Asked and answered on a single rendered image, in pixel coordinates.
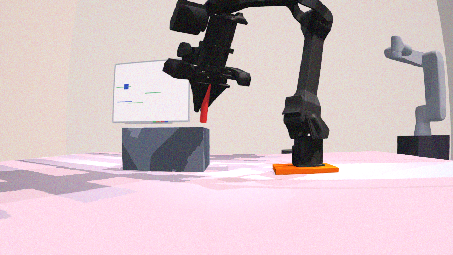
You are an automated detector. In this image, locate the red peg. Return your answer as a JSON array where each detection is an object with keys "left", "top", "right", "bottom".
[{"left": 200, "top": 84, "right": 211, "bottom": 123}]

